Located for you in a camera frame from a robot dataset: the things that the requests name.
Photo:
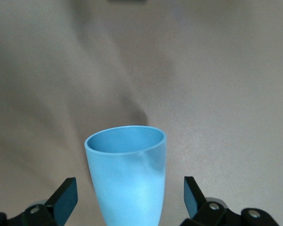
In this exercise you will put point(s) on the blue plastic cup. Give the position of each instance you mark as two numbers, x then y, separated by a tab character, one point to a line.
127	183

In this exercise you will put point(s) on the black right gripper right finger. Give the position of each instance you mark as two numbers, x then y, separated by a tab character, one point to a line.
202	212

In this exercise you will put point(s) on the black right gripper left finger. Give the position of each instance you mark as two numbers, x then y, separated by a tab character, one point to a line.
61	204

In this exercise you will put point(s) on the brown table cloth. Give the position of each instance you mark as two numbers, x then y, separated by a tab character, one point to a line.
226	94

